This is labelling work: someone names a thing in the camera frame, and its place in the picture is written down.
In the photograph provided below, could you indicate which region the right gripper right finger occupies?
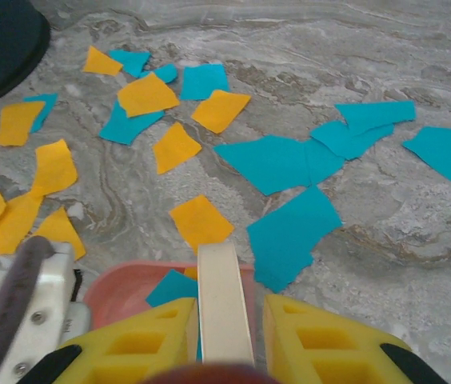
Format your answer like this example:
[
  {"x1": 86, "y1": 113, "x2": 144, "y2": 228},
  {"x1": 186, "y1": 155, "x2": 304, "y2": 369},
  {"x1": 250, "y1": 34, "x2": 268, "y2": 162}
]
[{"x1": 263, "y1": 294, "x2": 450, "y2": 384}]

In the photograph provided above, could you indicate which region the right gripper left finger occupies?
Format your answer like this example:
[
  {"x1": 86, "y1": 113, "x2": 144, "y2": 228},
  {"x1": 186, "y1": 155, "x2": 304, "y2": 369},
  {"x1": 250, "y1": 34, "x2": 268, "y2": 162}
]
[{"x1": 17, "y1": 298, "x2": 202, "y2": 384}]

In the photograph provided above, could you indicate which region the pink plastic dustpan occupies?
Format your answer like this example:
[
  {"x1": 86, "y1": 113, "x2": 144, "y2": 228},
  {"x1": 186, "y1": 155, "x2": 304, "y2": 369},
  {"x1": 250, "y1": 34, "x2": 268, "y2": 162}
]
[{"x1": 82, "y1": 260, "x2": 257, "y2": 333}]

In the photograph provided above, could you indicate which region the blue paper scrap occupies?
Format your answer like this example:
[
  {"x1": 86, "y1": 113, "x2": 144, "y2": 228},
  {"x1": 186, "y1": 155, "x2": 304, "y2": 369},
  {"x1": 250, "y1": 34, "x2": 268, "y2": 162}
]
[
  {"x1": 180, "y1": 63, "x2": 231, "y2": 101},
  {"x1": 139, "y1": 63, "x2": 179, "y2": 84},
  {"x1": 213, "y1": 134, "x2": 346, "y2": 197},
  {"x1": 145, "y1": 269, "x2": 201, "y2": 309},
  {"x1": 309, "y1": 100, "x2": 417, "y2": 161},
  {"x1": 98, "y1": 99, "x2": 166, "y2": 146},
  {"x1": 108, "y1": 50, "x2": 153, "y2": 79},
  {"x1": 402, "y1": 126, "x2": 451, "y2": 202},
  {"x1": 245, "y1": 186, "x2": 344, "y2": 294},
  {"x1": 22, "y1": 93, "x2": 59, "y2": 134}
]

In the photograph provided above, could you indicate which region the beige hand brush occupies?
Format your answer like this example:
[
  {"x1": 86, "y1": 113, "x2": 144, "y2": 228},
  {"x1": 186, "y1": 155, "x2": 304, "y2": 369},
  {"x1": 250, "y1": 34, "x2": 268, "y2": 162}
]
[{"x1": 141, "y1": 242, "x2": 281, "y2": 384}]

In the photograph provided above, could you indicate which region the dark blue trash bin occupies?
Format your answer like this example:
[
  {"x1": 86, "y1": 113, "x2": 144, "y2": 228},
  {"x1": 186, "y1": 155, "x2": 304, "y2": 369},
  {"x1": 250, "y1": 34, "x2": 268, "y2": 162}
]
[{"x1": 0, "y1": 0, "x2": 53, "y2": 113}]

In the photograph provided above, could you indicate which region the white wrist mount with cable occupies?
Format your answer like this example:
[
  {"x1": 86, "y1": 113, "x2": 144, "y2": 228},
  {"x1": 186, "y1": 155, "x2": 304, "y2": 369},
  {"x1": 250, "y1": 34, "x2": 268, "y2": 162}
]
[{"x1": 0, "y1": 242, "x2": 90, "y2": 384}]

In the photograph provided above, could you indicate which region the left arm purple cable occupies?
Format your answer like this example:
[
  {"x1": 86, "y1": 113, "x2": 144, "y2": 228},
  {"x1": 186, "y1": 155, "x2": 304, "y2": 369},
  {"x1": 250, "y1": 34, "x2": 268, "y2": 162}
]
[{"x1": 0, "y1": 235, "x2": 57, "y2": 384}]

